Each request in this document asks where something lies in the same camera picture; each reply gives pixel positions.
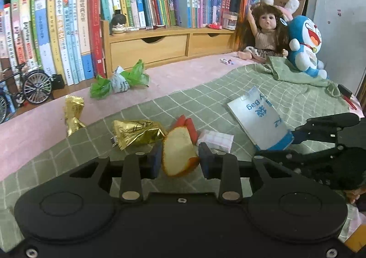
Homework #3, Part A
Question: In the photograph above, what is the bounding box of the brown haired doll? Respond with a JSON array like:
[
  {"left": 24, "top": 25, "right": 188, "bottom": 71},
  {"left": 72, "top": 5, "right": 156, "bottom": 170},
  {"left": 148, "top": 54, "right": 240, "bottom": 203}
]
[{"left": 233, "top": 2, "right": 289, "bottom": 64}]

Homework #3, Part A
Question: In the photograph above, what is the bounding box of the pink plaid tissue pack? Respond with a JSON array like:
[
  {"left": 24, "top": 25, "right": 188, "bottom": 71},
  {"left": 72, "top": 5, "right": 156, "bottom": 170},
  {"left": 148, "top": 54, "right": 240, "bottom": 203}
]
[{"left": 197, "top": 129, "right": 234, "bottom": 152}]

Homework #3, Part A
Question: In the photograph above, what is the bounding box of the red sausage stick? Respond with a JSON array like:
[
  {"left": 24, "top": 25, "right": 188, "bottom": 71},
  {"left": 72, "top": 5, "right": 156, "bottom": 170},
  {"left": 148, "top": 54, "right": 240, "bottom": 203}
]
[
  {"left": 184, "top": 117, "right": 198, "bottom": 145},
  {"left": 172, "top": 115, "right": 186, "bottom": 130}
]

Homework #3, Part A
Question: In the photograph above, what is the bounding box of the blue miniature bicycle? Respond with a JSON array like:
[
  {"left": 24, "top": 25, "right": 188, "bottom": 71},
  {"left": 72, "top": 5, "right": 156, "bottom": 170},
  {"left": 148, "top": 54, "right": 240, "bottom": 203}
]
[{"left": 0, "top": 87, "right": 9, "bottom": 124}]

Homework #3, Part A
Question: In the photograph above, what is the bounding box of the bread slice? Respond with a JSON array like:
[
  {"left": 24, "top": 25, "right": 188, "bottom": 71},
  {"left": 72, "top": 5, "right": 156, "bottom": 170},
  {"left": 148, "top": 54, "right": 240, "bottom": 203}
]
[{"left": 161, "top": 126, "right": 201, "bottom": 177}]

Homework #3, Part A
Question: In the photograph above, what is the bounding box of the pen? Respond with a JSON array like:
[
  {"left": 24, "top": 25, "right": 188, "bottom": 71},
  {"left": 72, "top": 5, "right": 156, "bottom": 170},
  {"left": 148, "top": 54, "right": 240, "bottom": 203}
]
[{"left": 126, "top": 25, "right": 167, "bottom": 31}]

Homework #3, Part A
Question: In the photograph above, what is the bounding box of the wooden drawer organizer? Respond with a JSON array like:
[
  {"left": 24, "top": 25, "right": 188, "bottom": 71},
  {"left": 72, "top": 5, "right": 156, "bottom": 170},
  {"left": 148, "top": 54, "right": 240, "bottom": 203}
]
[{"left": 100, "top": 19, "right": 243, "bottom": 78}]

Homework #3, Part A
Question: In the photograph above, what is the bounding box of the green checked blanket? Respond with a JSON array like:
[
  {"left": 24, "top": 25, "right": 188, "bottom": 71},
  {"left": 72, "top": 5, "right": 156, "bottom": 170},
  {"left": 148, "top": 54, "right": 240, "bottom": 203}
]
[{"left": 0, "top": 56, "right": 351, "bottom": 247}]

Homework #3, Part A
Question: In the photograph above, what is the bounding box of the pink bunny plush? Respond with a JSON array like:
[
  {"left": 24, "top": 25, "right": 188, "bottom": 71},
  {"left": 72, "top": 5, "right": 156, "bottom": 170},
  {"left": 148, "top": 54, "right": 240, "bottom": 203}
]
[{"left": 259, "top": 0, "right": 301, "bottom": 21}]

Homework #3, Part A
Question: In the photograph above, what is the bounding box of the white printed wrapper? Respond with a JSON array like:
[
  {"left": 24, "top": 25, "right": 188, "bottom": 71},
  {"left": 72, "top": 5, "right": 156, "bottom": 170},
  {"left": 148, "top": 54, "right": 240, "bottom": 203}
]
[{"left": 111, "top": 66, "right": 130, "bottom": 93}]

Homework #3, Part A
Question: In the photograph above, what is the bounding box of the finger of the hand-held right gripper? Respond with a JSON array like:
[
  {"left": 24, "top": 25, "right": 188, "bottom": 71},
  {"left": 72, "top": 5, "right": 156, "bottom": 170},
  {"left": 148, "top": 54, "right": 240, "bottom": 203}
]
[
  {"left": 264, "top": 145, "right": 346, "bottom": 174},
  {"left": 292, "top": 113, "right": 361, "bottom": 144}
]

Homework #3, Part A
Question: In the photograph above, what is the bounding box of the black red small tool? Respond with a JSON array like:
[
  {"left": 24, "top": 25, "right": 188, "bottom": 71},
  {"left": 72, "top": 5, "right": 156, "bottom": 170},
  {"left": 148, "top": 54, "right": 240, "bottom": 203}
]
[{"left": 337, "top": 84, "right": 358, "bottom": 110}]

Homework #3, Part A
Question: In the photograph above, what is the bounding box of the gold foil wrapper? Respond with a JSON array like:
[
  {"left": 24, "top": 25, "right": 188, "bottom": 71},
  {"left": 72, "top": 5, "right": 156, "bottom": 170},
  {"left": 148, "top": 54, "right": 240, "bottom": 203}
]
[
  {"left": 111, "top": 119, "right": 166, "bottom": 150},
  {"left": 63, "top": 95, "right": 87, "bottom": 137}
]

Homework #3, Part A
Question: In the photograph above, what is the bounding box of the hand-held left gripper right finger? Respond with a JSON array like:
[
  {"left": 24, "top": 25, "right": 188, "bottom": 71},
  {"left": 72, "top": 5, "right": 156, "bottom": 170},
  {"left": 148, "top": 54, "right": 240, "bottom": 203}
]
[{"left": 198, "top": 142, "right": 304, "bottom": 204}]

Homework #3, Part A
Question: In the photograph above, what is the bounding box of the silver blue plastic bag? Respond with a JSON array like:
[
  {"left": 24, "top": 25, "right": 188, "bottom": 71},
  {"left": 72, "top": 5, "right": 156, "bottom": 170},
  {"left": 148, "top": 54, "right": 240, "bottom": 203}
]
[{"left": 227, "top": 86, "right": 295, "bottom": 151}]

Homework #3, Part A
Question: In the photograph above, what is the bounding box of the pink blanket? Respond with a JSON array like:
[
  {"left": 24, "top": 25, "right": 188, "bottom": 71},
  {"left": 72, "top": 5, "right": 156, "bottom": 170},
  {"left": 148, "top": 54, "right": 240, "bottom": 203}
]
[{"left": 0, "top": 51, "right": 365, "bottom": 181}]

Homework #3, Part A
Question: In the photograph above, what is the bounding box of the small black haired figurine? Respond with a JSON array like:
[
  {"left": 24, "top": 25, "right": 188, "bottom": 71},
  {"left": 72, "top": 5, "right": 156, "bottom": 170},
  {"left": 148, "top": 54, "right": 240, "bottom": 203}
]
[{"left": 109, "top": 14, "right": 128, "bottom": 36}]

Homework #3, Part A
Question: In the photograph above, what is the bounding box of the row of colourful books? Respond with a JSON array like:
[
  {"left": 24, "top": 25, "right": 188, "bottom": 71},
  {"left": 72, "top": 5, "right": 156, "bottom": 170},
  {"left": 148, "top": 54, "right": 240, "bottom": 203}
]
[{"left": 0, "top": 0, "right": 262, "bottom": 113}]

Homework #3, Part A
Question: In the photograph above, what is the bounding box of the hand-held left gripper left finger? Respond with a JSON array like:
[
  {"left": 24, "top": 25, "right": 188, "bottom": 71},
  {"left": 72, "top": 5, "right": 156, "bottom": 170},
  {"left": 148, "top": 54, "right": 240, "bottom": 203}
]
[{"left": 69, "top": 144, "right": 163, "bottom": 204}]

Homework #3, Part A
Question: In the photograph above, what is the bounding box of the black miniature bicycle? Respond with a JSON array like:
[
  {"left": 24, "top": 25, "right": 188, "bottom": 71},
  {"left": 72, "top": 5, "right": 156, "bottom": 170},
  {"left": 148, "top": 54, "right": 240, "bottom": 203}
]
[{"left": 0, "top": 62, "right": 53, "bottom": 124}]

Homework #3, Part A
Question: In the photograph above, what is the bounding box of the blue cat plush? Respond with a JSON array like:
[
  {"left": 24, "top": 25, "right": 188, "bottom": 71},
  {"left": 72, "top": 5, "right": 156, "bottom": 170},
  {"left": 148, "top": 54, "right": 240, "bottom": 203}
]
[{"left": 286, "top": 15, "right": 328, "bottom": 80}]

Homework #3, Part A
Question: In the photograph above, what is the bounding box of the small black box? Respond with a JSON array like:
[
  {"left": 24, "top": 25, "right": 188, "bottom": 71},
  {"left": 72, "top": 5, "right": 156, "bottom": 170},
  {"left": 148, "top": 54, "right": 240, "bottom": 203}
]
[{"left": 51, "top": 74, "right": 66, "bottom": 90}]

